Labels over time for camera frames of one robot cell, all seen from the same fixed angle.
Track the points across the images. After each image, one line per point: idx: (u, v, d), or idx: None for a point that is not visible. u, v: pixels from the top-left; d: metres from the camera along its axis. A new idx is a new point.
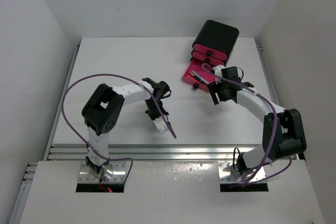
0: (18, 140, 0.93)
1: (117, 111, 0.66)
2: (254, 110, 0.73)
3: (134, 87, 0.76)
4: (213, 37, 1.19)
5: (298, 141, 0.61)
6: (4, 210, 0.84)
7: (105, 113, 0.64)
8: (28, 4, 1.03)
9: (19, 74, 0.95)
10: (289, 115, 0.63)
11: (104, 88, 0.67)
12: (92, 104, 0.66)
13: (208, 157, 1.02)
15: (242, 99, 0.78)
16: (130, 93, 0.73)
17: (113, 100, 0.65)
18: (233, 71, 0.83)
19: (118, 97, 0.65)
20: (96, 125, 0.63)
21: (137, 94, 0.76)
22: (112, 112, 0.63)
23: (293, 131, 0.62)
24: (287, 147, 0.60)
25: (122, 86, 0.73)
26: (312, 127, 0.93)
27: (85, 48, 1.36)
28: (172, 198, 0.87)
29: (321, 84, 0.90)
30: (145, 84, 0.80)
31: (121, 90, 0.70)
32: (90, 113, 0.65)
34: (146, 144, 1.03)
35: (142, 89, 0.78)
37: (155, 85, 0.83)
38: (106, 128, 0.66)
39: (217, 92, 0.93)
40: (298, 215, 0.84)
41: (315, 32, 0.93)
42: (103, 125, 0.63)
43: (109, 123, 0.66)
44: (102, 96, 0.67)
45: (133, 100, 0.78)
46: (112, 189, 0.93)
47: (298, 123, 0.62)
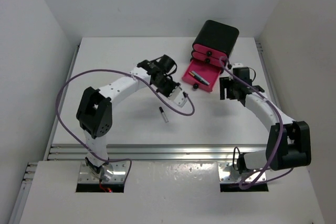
0: (18, 140, 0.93)
1: (108, 114, 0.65)
2: (261, 117, 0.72)
3: (126, 81, 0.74)
4: (213, 38, 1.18)
5: (303, 155, 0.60)
6: (4, 210, 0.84)
7: (96, 118, 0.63)
8: (27, 4, 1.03)
9: (18, 74, 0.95)
10: (296, 127, 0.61)
11: (91, 92, 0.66)
12: (83, 109, 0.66)
13: (210, 157, 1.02)
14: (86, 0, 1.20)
15: (251, 104, 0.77)
16: (120, 91, 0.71)
17: (100, 105, 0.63)
18: (245, 73, 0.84)
19: (105, 101, 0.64)
20: (91, 130, 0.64)
21: (129, 88, 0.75)
22: (102, 117, 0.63)
23: (299, 145, 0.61)
24: (291, 160, 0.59)
25: (111, 84, 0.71)
26: (312, 127, 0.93)
27: (85, 48, 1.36)
28: (172, 198, 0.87)
29: (321, 84, 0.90)
30: (139, 72, 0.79)
31: (107, 91, 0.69)
32: (82, 118, 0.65)
34: (146, 144, 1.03)
35: (136, 81, 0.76)
37: (151, 71, 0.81)
38: (102, 130, 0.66)
39: (226, 87, 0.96)
40: (298, 215, 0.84)
41: (316, 32, 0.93)
42: (96, 130, 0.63)
43: (103, 126, 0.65)
44: (91, 100, 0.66)
45: (129, 92, 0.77)
46: (112, 189, 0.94)
47: (305, 137, 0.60)
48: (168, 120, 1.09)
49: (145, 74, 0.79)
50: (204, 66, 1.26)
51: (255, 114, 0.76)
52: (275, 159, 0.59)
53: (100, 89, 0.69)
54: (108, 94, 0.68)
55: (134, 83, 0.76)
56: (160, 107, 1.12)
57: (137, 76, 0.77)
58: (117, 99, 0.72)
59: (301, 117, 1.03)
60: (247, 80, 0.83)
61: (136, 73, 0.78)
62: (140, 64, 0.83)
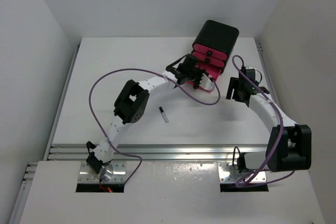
0: (18, 140, 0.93)
1: (144, 103, 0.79)
2: (265, 119, 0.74)
3: (158, 80, 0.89)
4: (213, 38, 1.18)
5: (302, 158, 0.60)
6: (3, 210, 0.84)
7: (134, 106, 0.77)
8: (28, 4, 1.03)
9: (19, 73, 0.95)
10: (298, 130, 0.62)
11: (132, 84, 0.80)
12: (122, 98, 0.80)
13: (212, 157, 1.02)
14: (86, 0, 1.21)
15: (254, 104, 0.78)
16: (155, 87, 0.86)
17: (139, 96, 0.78)
18: (252, 73, 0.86)
19: (144, 93, 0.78)
20: (126, 115, 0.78)
21: (161, 86, 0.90)
22: (139, 106, 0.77)
23: (300, 148, 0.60)
24: (290, 162, 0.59)
25: (147, 80, 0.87)
26: (313, 127, 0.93)
27: (85, 48, 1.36)
28: (172, 199, 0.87)
29: (321, 84, 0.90)
30: (169, 74, 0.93)
31: (146, 85, 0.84)
32: (120, 105, 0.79)
34: (146, 144, 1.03)
35: (167, 81, 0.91)
37: (179, 75, 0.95)
38: (135, 117, 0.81)
39: (234, 88, 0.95)
40: (298, 215, 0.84)
41: (316, 32, 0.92)
42: (132, 116, 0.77)
43: (137, 114, 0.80)
44: (129, 91, 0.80)
45: (159, 90, 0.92)
46: (112, 189, 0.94)
47: (306, 140, 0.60)
48: (168, 119, 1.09)
49: (173, 77, 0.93)
50: (204, 66, 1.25)
51: (259, 114, 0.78)
52: (274, 160, 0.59)
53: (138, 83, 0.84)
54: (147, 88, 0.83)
55: (165, 82, 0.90)
56: (160, 107, 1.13)
57: (168, 77, 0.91)
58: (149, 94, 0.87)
59: (301, 117, 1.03)
60: (253, 81, 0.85)
61: (167, 74, 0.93)
62: (169, 70, 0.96)
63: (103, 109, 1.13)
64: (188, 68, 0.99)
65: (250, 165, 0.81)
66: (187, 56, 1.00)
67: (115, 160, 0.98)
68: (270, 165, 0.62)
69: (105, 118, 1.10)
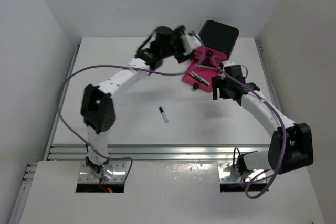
0: (17, 140, 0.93)
1: (111, 107, 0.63)
2: (259, 118, 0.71)
3: (126, 74, 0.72)
4: (213, 38, 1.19)
5: (305, 156, 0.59)
6: (4, 210, 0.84)
7: (98, 115, 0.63)
8: (27, 4, 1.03)
9: (18, 73, 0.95)
10: (297, 129, 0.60)
11: (92, 88, 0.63)
12: (85, 107, 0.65)
13: (207, 157, 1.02)
14: None
15: (247, 104, 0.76)
16: (120, 85, 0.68)
17: (102, 103, 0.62)
18: (238, 71, 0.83)
19: (106, 97, 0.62)
20: (95, 125, 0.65)
21: (129, 81, 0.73)
22: (105, 114, 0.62)
23: (301, 146, 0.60)
24: (295, 163, 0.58)
25: (109, 79, 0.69)
26: (313, 127, 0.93)
27: (86, 48, 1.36)
28: (172, 198, 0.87)
29: (320, 83, 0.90)
30: (138, 63, 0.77)
31: (108, 85, 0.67)
32: (86, 115, 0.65)
34: (146, 144, 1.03)
35: (135, 72, 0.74)
37: (149, 60, 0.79)
38: (106, 125, 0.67)
39: (218, 87, 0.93)
40: (298, 215, 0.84)
41: (316, 32, 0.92)
42: (101, 125, 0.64)
43: (108, 120, 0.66)
44: (91, 97, 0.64)
45: (129, 85, 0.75)
46: (112, 189, 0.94)
47: (307, 139, 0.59)
48: (168, 120, 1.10)
49: (143, 66, 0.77)
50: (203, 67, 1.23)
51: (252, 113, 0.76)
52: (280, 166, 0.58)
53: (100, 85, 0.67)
54: (110, 88, 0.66)
55: (133, 75, 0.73)
56: (160, 107, 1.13)
57: (135, 67, 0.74)
58: (117, 95, 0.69)
59: (301, 117, 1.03)
60: (240, 78, 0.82)
61: (135, 64, 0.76)
62: (137, 56, 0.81)
63: None
64: (161, 45, 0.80)
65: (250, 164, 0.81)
66: (157, 31, 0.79)
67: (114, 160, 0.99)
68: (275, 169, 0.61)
69: None
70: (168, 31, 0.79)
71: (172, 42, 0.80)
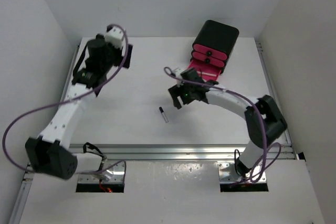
0: (18, 140, 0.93)
1: (64, 153, 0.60)
2: (229, 107, 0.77)
3: (67, 110, 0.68)
4: (213, 38, 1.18)
5: (279, 123, 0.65)
6: (4, 210, 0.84)
7: (55, 167, 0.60)
8: (27, 3, 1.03)
9: (18, 73, 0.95)
10: (263, 102, 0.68)
11: (32, 145, 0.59)
12: (36, 163, 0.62)
13: (196, 157, 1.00)
14: None
15: (212, 99, 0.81)
16: (66, 125, 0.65)
17: (50, 156, 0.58)
18: (193, 73, 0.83)
19: (52, 150, 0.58)
20: (56, 174, 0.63)
21: (75, 115, 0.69)
22: (60, 164, 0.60)
23: (272, 116, 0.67)
24: (275, 131, 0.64)
25: (52, 123, 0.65)
26: (313, 127, 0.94)
27: (85, 48, 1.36)
28: (171, 199, 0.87)
29: (320, 83, 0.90)
30: (78, 91, 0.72)
31: (53, 131, 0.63)
32: (42, 169, 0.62)
34: (146, 144, 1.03)
35: (77, 103, 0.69)
37: (91, 79, 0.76)
38: (69, 170, 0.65)
39: (179, 94, 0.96)
40: (298, 215, 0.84)
41: (316, 31, 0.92)
42: (63, 173, 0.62)
43: (69, 164, 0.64)
44: (39, 152, 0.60)
45: (79, 115, 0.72)
46: (112, 189, 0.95)
47: (273, 107, 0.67)
48: (169, 119, 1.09)
49: (84, 91, 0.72)
50: (204, 66, 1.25)
51: (219, 105, 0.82)
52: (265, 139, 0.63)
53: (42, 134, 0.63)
54: (55, 136, 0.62)
55: (77, 106, 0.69)
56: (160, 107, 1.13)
57: (75, 97, 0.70)
58: (68, 132, 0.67)
59: (301, 117, 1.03)
60: (199, 79, 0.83)
61: (75, 93, 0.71)
62: (76, 81, 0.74)
63: (103, 109, 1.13)
64: (100, 60, 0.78)
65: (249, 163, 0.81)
66: (89, 47, 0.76)
67: (111, 161, 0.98)
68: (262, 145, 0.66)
69: (105, 118, 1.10)
70: (101, 44, 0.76)
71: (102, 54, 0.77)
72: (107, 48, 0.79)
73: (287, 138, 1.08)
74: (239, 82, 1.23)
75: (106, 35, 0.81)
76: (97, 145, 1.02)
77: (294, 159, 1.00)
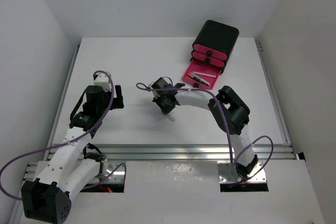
0: (18, 140, 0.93)
1: (61, 195, 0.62)
2: (195, 103, 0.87)
3: (65, 152, 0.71)
4: (213, 38, 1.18)
5: (241, 108, 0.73)
6: (4, 210, 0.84)
7: (50, 211, 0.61)
8: (27, 4, 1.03)
9: (18, 73, 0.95)
10: (224, 93, 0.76)
11: (30, 187, 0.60)
12: (30, 208, 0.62)
13: (186, 157, 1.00)
14: (86, 0, 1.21)
15: (181, 99, 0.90)
16: (63, 167, 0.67)
17: (47, 199, 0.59)
18: (161, 82, 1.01)
19: (50, 192, 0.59)
20: (51, 219, 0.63)
21: (73, 156, 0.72)
22: (55, 208, 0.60)
23: (234, 104, 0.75)
24: (238, 117, 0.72)
25: (50, 166, 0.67)
26: (313, 127, 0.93)
27: (86, 48, 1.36)
28: (171, 199, 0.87)
29: (320, 83, 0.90)
30: (75, 133, 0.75)
31: (51, 174, 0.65)
32: (36, 213, 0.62)
34: (146, 144, 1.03)
35: (74, 145, 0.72)
37: (87, 122, 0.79)
38: (63, 214, 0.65)
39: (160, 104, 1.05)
40: (298, 215, 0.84)
41: (316, 32, 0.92)
42: (58, 217, 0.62)
43: (63, 210, 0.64)
44: (34, 196, 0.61)
45: (76, 157, 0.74)
46: (112, 189, 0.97)
47: (232, 96, 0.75)
48: (169, 119, 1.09)
49: (81, 133, 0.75)
50: (204, 66, 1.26)
51: (189, 104, 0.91)
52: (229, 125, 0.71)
53: (39, 178, 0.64)
54: (52, 179, 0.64)
55: (75, 148, 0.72)
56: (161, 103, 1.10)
57: (73, 139, 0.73)
58: (65, 174, 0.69)
59: (301, 117, 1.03)
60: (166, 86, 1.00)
61: (72, 136, 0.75)
62: (74, 124, 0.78)
63: None
64: (96, 104, 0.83)
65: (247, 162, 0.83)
66: (86, 92, 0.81)
67: (111, 160, 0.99)
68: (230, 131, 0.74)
69: (105, 118, 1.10)
70: (96, 89, 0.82)
71: (97, 99, 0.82)
72: (103, 93, 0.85)
73: (287, 138, 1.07)
74: (239, 82, 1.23)
75: (95, 82, 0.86)
76: (97, 145, 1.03)
77: (294, 158, 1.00)
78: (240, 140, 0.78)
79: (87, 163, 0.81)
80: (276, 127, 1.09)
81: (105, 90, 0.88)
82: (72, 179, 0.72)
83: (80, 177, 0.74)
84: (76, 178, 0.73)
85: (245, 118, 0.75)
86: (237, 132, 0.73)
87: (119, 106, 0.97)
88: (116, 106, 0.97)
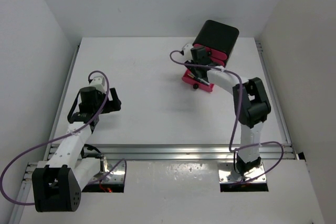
0: (18, 139, 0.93)
1: (72, 178, 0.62)
2: (223, 85, 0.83)
3: (70, 141, 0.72)
4: (213, 35, 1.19)
5: (263, 104, 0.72)
6: (4, 210, 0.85)
7: (63, 194, 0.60)
8: (27, 3, 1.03)
9: (18, 72, 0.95)
10: (253, 84, 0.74)
11: (41, 173, 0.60)
12: (42, 196, 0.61)
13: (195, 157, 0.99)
14: None
15: (212, 77, 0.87)
16: (71, 153, 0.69)
17: (59, 179, 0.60)
18: (202, 52, 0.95)
19: (62, 172, 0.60)
20: (64, 206, 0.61)
21: (77, 147, 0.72)
22: (68, 189, 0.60)
23: (258, 97, 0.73)
24: (255, 111, 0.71)
25: (56, 152, 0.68)
26: (313, 126, 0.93)
27: (86, 48, 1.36)
28: (172, 199, 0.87)
29: (320, 82, 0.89)
30: (76, 125, 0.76)
31: (59, 161, 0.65)
32: (47, 203, 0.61)
34: (146, 144, 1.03)
35: (78, 135, 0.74)
37: (86, 116, 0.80)
38: (75, 201, 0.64)
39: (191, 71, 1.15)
40: (298, 215, 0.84)
41: (316, 31, 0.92)
42: (71, 202, 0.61)
43: (75, 195, 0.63)
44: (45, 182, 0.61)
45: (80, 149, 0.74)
46: (112, 189, 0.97)
47: (260, 89, 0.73)
48: (169, 119, 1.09)
49: (82, 124, 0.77)
50: None
51: (218, 84, 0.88)
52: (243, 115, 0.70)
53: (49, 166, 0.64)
54: (62, 163, 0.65)
55: (79, 137, 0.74)
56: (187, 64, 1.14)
57: (75, 129, 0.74)
58: (72, 164, 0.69)
59: (301, 117, 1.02)
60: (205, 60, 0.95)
61: (74, 127, 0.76)
62: (73, 120, 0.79)
63: None
64: (92, 103, 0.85)
65: (247, 159, 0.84)
66: (81, 92, 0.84)
67: (111, 160, 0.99)
68: (242, 120, 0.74)
69: (105, 118, 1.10)
70: (91, 88, 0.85)
71: (93, 97, 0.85)
72: (97, 93, 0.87)
73: (287, 138, 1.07)
74: None
75: (91, 84, 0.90)
76: (97, 145, 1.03)
77: (294, 158, 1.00)
78: (249, 135, 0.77)
79: (87, 161, 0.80)
80: (275, 127, 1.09)
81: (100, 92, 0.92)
82: (76, 173, 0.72)
83: (84, 171, 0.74)
84: (80, 172, 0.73)
85: (262, 116, 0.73)
86: (249, 124, 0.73)
87: (115, 109, 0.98)
88: (113, 109, 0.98)
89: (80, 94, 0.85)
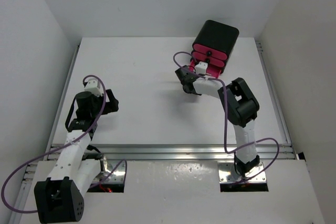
0: (18, 139, 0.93)
1: (74, 189, 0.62)
2: (209, 92, 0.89)
3: (70, 151, 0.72)
4: (213, 37, 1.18)
5: (251, 102, 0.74)
6: (4, 210, 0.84)
7: (65, 205, 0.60)
8: (27, 3, 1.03)
9: (18, 73, 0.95)
10: (237, 84, 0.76)
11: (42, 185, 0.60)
12: (45, 209, 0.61)
13: (193, 157, 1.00)
14: None
15: (198, 89, 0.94)
16: (71, 164, 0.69)
17: (62, 191, 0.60)
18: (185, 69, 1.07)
19: (64, 184, 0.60)
20: (67, 216, 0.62)
21: (77, 156, 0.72)
22: (71, 200, 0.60)
23: (244, 96, 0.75)
24: (244, 109, 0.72)
25: (57, 163, 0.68)
26: (313, 126, 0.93)
27: (86, 48, 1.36)
28: (172, 199, 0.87)
29: (321, 85, 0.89)
30: (76, 134, 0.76)
31: (60, 172, 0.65)
32: (50, 215, 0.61)
34: (145, 145, 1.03)
35: (78, 144, 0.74)
37: (85, 124, 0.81)
38: (79, 211, 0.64)
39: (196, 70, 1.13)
40: (298, 214, 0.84)
41: (316, 33, 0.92)
42: (74, 212, 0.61)
43: (78, 204, 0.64)
44: (48, 194, 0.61)
45: (80, 158, 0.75)
46: (112, 189, 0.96)
47: (244, 88, 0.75)
48: (169, 119, 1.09)
49: (82, 132, 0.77)
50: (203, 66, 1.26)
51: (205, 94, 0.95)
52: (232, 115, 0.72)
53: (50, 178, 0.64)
54: (63, 174, 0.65)
55: (79, 147, 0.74)
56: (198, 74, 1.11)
57: (75, 139, 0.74)
58: (73, 172, 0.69)
59: (301, 118, 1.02)
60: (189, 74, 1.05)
61: (73, 136, 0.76)
62: (72, 128, 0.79)
63: None
64: (88, 108, 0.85)
65: (245, 159, 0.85)
66: (76, 99, 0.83)
67: (111, 160, 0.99)
68: (233, 121, 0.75)
69: (105, 118, 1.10)
70: (86, 95, 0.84)
71: (90, 103, 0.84)
72: (94, 97, 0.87)
73: (287, 138, 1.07)
74: None
75: (86, 88, 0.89)
76: (97, 145, 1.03)
77: (294, 158, 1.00)
78: (243, 133, 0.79)
79: (87, 163, 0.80)
80: (275, 127, 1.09)
81: (96, 95, 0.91)
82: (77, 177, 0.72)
83: (85, 176, 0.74)
84: (81, 177, 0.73)
85: (252, 114, 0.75)
86: (242, 124, 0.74)
87: (114, 109, 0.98)
88: (111, 110, 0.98)
89: (76, 100, 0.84)
